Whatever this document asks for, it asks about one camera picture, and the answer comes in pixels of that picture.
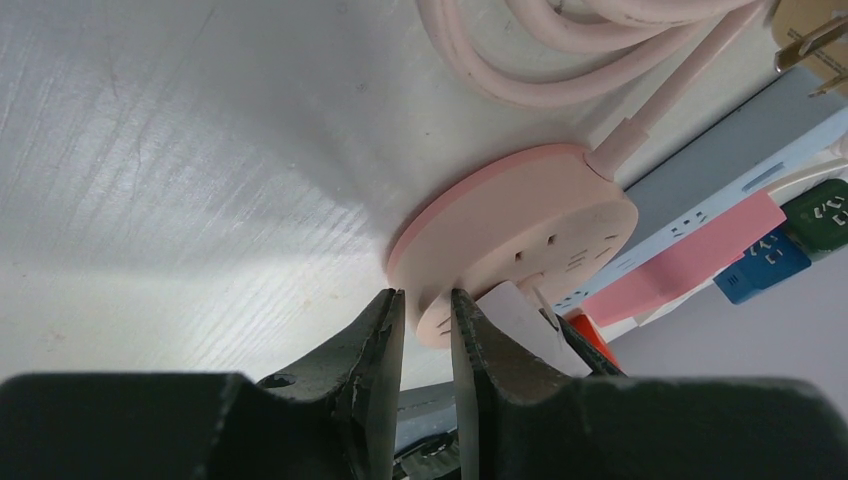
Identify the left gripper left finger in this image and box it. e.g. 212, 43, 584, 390
1, 289, 405, 479

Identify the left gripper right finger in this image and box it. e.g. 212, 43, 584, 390
450, 289, 847, 479

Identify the small white plug adapter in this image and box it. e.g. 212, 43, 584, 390
476, 282, 592, 378

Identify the red cube socket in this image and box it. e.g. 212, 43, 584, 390
568, 314, 620, 368

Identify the pink round socket base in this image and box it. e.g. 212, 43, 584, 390
386, 144, 638, 349

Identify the blue cube socket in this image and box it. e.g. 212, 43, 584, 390
713, 227, 812, 305

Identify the light blue plug box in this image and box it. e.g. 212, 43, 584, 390
554, 68, 847, 314

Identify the green cube socket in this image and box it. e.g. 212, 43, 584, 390
782, 178, 847, 257

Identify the white power strip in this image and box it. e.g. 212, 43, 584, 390
596, 155, 848, 342

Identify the pink triangular power strip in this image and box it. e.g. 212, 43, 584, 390
581, 191, 785, 327

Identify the pink coiled cable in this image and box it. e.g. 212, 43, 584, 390
415, 0, 776, 180

